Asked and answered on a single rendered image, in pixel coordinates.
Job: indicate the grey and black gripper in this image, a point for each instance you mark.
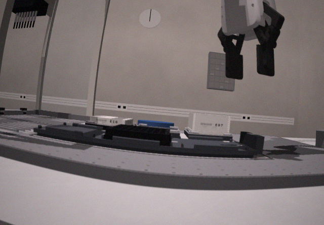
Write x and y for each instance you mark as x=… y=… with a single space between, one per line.
x=249 y=20

